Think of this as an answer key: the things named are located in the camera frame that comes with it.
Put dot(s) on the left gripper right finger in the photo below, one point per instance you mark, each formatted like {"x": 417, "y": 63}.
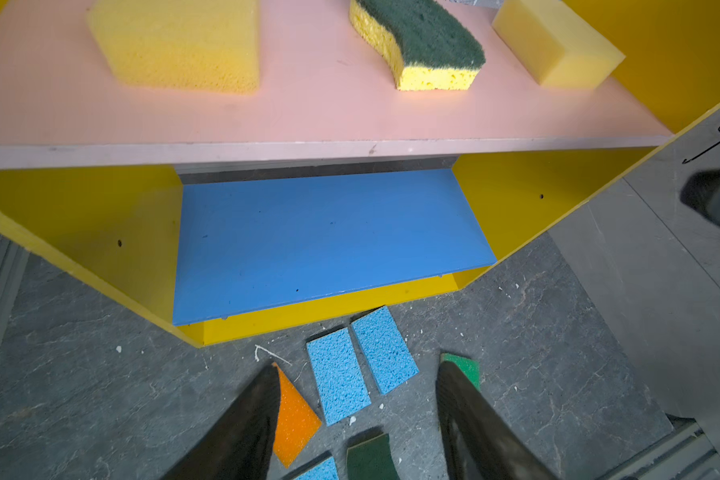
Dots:
{"x": 477, "y": 443}

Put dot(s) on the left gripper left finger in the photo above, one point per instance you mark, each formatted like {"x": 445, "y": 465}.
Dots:
{"x": 240, "y": 444}

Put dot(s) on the orange sponge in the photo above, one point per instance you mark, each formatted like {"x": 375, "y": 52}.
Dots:
{"x": 297, "y": 422}

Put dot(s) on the light green sponge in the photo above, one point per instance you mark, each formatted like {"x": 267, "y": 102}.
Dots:
{"x": 469, "y": 367}

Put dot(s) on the dark green sponge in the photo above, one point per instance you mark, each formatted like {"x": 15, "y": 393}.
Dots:
{"x": 425, "y": 47}
{"x": 371, "y": 460}

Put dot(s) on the yellow sponge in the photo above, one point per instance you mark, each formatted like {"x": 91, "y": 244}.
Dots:
{"x": 191, "y": 45}
{"x": 555, "y": 45}

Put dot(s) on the yellow pink blue shelf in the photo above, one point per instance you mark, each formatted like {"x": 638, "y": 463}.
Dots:
{"x": 327, "y": 192}

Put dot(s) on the blue sponge lower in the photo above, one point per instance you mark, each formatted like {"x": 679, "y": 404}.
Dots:
{"x": 321, "y": 468}

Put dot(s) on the blue sponge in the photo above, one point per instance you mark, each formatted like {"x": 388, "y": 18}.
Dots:
{"x": 338, "y": 376}
{"x": 321, "y": 468}
{"x": 384, "y": 349}

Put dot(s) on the blue sponge upper left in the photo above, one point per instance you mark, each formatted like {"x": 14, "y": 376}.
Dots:
{"x": 338, "y": 376}

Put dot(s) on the blue sponge upper right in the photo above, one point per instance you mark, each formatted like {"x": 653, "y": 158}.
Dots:
{"x": 384, "y": 349}

